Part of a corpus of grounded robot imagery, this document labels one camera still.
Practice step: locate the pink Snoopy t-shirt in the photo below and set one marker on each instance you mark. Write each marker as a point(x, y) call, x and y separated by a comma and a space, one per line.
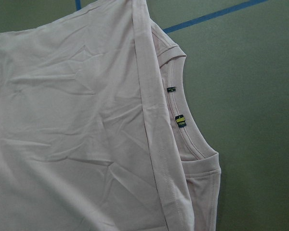
point(95, 130)

